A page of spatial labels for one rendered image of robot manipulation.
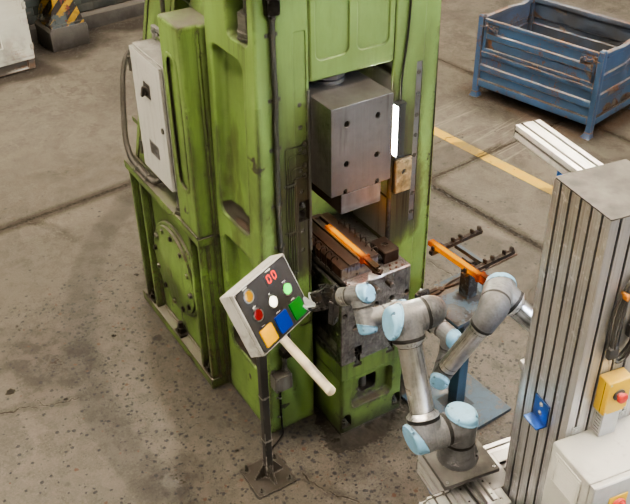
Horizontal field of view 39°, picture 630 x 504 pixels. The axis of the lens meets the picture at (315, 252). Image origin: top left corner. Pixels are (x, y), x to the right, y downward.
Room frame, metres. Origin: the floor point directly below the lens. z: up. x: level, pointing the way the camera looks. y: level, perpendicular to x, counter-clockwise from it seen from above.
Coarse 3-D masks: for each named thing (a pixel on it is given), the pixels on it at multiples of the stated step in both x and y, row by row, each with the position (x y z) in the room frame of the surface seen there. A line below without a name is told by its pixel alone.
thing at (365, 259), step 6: (330, 228) 3.44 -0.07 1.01; (336, 234) 3.39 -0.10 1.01; (342, 234) 3.38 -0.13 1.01; (342, 240) 3.34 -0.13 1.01; (348, 240) 3.33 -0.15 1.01; (348, 246) 3.29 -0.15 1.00; (354, 246) 3.29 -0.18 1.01; (354, 252) 3.25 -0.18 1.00; (360, 252) 3.24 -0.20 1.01; (360, 258) 3.19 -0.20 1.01; (366, 258) 3.19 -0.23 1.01; (366, 264) 3.17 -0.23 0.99; (372, 264) 3.14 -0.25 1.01; (378, 264) 3.14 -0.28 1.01; (372, 270) 3.13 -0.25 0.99; (378, 270) 3.13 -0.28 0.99
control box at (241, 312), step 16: (272, 256) 2.98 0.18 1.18; (256, 272) 2.85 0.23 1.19; (272, 272) 2.87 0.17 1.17; (288, 272) 2.93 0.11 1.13; (240, 288) 2.73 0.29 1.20; (256, 288) 2.78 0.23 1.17; (272, 288) 2.83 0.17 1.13; (224, 304) 2.71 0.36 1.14; (240, 304) 2.68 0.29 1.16; (256, 304) 2.73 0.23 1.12; (288, 304) 2.83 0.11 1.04; (240, 320) 2.67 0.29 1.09; (256, 320) 2.68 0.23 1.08; (272, 320) 2.73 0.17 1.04; (240, 336) 2.67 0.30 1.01; (256, 336) 2.64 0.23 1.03; (256, 352) 2.63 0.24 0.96
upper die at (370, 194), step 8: (312, 184) 3.34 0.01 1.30; (376, 184) 3.24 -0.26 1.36; (320, 192) 3.29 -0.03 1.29; (344, 192) 3.17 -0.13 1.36; (352, 192) 3.17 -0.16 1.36; (360, 192) 3.19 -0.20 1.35; (368, 192) 3.22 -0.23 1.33; (376, 192) 3.24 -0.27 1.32; (328, 200) 3.23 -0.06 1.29; (336, 200) 3.18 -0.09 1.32; (344, 200) 3.15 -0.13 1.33; (352, 200) 3.17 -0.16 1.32; (360, 200) 3.19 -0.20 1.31; (368, 200) 3.22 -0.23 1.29; (376, 200) 3.24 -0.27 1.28; (336, 208) 3.18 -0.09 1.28; (344, 208) 3.15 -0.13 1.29; (352, 208) 3.17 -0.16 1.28
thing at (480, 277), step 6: (432, 240) 3.35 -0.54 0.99; (438, 246) 3.30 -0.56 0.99; (444, 252) 3.25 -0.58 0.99; (450, 252) 3.25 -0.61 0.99; (450, 258) 3.22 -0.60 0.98; (456, 258) 3.20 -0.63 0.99; (456, 264) 3.18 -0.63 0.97; (462, 264) 3.16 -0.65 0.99; (468, 264) 3.16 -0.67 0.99; (468, 270) 3.12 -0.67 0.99; (474, 270) 3.11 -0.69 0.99; (474, 276) 3.09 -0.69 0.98; (480, 276) 3.07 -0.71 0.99; (486, 276) 3.05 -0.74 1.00; (480, 282) 3.06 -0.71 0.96
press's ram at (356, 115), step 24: (360, 72) 3.48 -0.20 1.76; (312, 96) 3.25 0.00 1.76; (336, 96) 3.24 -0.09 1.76; (360, 96) 3.24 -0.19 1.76; (384, 96) 3.25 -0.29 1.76; (312, 120) 3.24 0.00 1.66; (336, 120) 3.13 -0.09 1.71; (360, 120) 3.19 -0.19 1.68; (384, 120) 3.25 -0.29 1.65; (312, 144) 3.24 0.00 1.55; (336, 144) 3.13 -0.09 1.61; (360, 144) 3.19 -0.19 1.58; (384, 144) 3.25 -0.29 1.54; (312, 168) 3.24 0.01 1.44; (336, 168) 3.13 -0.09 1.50; (360, 168) 3.19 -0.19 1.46; (384, 168) 3.26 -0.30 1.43; (336, 192) 3.13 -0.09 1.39
